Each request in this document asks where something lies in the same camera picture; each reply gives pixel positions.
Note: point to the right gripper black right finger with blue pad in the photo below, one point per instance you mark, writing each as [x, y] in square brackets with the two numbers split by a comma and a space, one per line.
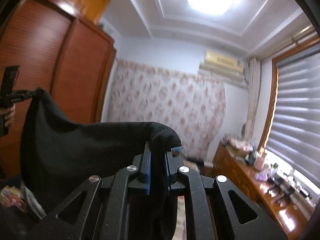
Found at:
[215, 208]

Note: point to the jaws of the black left gripper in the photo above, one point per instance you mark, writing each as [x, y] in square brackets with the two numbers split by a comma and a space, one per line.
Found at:
[22, 95]

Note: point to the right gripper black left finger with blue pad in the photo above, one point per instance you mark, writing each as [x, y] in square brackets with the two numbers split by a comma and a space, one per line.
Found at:
[98, 208]

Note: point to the black garment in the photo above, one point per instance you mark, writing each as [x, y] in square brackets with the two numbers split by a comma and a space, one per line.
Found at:
[57, 156]

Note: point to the person's left hand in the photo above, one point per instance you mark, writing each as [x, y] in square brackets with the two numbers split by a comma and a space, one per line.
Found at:
[9, 115]

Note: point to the wooden sideboard cabinet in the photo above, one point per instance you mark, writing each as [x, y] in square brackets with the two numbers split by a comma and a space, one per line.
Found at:
[296, 217]

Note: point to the pink container on sideboard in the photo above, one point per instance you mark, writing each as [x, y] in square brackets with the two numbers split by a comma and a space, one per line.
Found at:
[259, 162]

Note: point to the red-brown wooden wardrobe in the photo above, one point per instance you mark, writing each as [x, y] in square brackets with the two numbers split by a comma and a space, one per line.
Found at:
[58, 46]

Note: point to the grey zebra window blind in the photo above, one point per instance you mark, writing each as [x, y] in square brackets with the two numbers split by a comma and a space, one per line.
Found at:
[294, 134]

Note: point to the beige tied window curtain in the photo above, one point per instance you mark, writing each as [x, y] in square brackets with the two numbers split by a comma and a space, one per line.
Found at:
[254, 85]

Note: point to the floral patterned wall curtain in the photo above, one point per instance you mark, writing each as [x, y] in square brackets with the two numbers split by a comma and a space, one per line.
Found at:
[192, 105]

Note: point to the beige wall air conditioner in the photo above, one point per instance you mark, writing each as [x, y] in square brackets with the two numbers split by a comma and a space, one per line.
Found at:
[223, 66]

